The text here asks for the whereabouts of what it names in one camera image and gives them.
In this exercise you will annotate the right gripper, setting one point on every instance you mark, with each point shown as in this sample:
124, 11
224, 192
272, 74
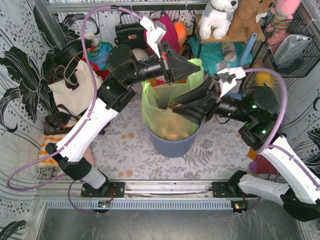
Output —
213, 99

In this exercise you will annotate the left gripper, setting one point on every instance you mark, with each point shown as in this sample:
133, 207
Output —
167, 66

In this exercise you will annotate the green plastic trash bag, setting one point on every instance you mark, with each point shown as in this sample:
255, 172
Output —
158, 103

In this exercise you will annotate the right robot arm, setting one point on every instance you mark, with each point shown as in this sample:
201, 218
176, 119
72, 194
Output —
259, 112

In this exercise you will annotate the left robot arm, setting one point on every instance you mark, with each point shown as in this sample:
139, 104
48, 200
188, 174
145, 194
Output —
110, 99

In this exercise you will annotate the rainbow striped bag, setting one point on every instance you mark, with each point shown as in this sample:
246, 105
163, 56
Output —
159, 81

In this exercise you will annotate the blue-grey trash bin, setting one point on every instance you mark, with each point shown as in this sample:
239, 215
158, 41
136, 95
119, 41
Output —
172, 149

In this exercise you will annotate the cream canvas tote bag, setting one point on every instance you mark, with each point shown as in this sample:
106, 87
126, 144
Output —
77, 98

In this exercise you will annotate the dark brown leather bag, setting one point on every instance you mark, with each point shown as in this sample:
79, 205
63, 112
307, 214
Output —
60, 121

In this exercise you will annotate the magenta felt hat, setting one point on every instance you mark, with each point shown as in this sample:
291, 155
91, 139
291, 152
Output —
170, 36

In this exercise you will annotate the crumpled brown paper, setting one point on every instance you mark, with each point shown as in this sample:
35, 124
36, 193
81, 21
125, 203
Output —
170, 108

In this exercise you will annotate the teal folded towel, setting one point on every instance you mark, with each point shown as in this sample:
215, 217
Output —
211, 54

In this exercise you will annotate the orange plush toy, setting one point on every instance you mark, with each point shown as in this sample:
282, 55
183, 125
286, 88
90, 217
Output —
181, 31

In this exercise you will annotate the white fluffy plush toy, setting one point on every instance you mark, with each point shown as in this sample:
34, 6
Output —
140, 54

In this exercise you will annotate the patterned rolled cloth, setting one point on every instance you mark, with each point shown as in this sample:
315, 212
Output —
229, 51

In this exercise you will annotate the black leather handbag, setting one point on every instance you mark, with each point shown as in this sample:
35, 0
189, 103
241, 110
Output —
131, 34

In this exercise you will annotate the white grey plush dog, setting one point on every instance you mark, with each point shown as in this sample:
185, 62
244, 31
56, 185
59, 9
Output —
216, 18

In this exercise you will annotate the yellow plush toy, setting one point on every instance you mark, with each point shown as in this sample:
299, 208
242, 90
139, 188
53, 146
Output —
263, 79

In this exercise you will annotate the blue floor squeegee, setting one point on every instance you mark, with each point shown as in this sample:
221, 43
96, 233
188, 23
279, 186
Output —
247, 51

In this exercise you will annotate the red folded cloth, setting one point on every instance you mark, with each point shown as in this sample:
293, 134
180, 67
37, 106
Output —
103, 74

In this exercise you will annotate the colourful scarf bundle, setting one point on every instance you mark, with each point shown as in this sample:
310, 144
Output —
98, 54

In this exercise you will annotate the wooden metal shelf rack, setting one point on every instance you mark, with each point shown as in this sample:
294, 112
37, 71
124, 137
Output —
240, 38

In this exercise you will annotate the brown teddy bear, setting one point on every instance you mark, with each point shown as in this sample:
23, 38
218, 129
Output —
245, 15

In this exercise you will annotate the silver foil pouch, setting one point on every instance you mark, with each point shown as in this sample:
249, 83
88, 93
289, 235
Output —
291, 48

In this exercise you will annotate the pink plush toy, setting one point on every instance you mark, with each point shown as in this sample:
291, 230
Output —
282, 11

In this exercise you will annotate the pink cylinder object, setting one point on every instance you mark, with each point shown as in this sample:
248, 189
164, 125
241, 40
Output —
88, 155

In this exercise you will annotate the orange checkered cloth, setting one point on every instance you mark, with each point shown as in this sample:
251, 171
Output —
48, 162

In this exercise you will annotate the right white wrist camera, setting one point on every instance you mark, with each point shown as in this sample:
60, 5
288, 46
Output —
228, 77

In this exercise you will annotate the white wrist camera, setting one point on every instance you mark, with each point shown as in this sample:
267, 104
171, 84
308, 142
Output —
228, 77
155, 31

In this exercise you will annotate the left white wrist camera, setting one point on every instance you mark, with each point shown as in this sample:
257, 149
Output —
155, 31

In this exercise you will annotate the black wire basket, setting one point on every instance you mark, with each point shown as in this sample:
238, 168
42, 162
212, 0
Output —
303, 65

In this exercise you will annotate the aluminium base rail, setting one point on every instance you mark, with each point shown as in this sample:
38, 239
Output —
160, 195

